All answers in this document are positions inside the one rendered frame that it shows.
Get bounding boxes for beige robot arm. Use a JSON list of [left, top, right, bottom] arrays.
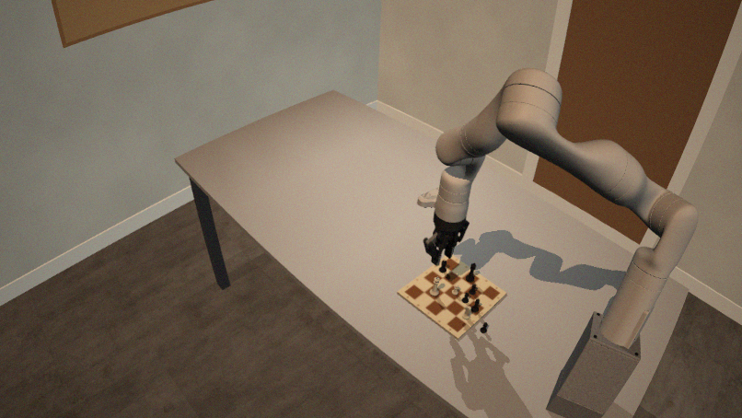
[[417, 68, 699, 349]]

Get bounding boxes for brown and cream chessboard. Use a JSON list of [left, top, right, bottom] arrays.
[[397, 255, 506, 339]]

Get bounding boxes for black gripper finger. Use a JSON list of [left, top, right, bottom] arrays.
[[423, 232, 451, 266], [445, 220, 470, 259]]

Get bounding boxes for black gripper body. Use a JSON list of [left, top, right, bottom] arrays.
[[433, 213, 466, 244]]

